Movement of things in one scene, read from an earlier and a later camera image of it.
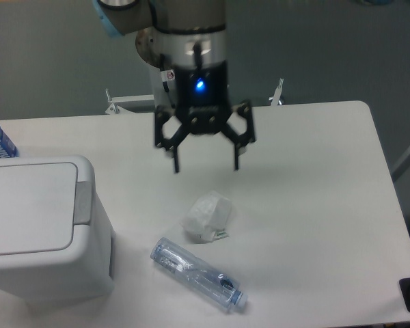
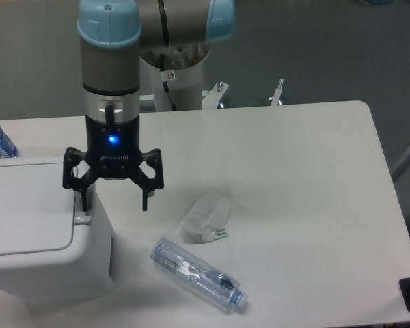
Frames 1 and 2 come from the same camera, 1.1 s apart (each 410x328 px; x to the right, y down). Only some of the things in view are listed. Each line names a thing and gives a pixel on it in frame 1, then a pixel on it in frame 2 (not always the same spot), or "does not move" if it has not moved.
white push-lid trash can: [47, 238] does not move
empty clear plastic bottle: [222, 290] does not move
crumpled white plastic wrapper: [208, 218] does not move
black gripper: [202, 101] → [113, 151]
